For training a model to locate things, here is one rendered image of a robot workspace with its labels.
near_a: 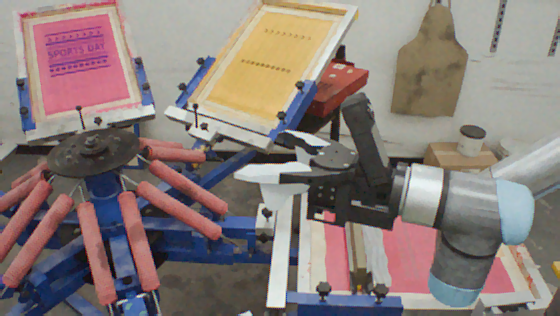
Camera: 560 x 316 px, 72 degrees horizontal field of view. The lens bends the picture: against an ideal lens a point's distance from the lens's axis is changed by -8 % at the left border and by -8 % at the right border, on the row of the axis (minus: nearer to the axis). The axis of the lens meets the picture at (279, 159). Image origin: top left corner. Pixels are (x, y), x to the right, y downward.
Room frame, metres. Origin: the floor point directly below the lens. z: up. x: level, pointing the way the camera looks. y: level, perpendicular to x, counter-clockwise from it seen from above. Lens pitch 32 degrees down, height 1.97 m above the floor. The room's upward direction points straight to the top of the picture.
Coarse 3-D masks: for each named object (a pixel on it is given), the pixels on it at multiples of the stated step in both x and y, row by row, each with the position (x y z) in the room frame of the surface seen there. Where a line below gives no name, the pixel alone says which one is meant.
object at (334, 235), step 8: (328, 216) 1.21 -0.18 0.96; (400, 216) 1.21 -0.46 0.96; (328, 224) 1.16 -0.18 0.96; (328, 232) 1.12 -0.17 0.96; (336, 232) 1.12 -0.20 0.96; (344, 232) 1.12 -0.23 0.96; (384, 232) 1.12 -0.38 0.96; (392, 232) 1.12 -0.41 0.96; (328, 240) 1.08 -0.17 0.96; (336, 240) 1.08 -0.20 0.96; (344, 240) 1.08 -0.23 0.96; (384, 240) 1.08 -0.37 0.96; (392, 240) 1.07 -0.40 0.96
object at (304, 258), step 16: (304, 208) 1.21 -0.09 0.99; (304, 224) 1.12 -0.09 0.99; (304, 240) 1.04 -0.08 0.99; (304, 256) 0.97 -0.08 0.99; (528, 256) 0.94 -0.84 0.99; (304, 272) 0.90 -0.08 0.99; (528, 272) 0.87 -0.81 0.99; (304, 288) 0.83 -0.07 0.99; (544, 288) 0.80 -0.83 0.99; (416, 304) 0.76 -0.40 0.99; (432, 304) 0.76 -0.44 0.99; (544, 304) 0.74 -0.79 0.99
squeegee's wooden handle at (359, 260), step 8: (352, 224) 1.05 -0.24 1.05; (352, 232) 1.02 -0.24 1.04; (360, 232) 1.00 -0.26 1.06; (352, 240) 1.00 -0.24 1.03; (360, 240) 0.96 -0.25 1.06; (352, 248) 0.98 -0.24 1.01; (360, 248) 0.93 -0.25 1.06; (360, 256) 0.89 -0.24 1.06; (360, 264) 0.86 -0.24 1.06; (360, 272) 0.85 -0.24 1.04; (360, 280) 0.85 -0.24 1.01
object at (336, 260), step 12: (336, 252) 1.02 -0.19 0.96; (384, 252) 1.02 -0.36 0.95; (396, 252) 1.01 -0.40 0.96; (336, 264) 0.96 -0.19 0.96; (348, 264) 0.96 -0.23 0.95; (396, 264) 0.96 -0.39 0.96; (492, 264) 0.94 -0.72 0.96; (336, 276) 0.91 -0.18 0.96; (396, 276) 0.91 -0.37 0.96; (492, 276) 0.89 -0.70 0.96; (504, 276) 0.89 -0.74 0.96; (336, 288) 0.86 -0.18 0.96; (348, 288) 0.86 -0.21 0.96; (360, 288) 0.86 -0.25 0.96; (396, 288) 0.86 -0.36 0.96; (408, 288) 0.85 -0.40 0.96; (420, 288) 0.85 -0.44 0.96; (492, 288) 0.84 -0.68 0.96; (504, 288) 0.84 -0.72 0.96
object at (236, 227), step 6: (228, 222) 1.08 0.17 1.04; (234, 222) 1.08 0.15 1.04; (240, 222) 1.08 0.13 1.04; (246, 222) 1.08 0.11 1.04; (252, 222) 1.08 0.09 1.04; (228, 228) 1.05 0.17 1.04; (234, 228) 1.05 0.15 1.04; (240, 228) 1.05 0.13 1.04; (246, 228) 1.05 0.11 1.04; (252, 228) 1.05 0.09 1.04; (228, 234) 1.05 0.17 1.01; (234, 234) 1.05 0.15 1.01; (240, 234) 1.05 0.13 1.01; (270, 240) 1.04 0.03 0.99
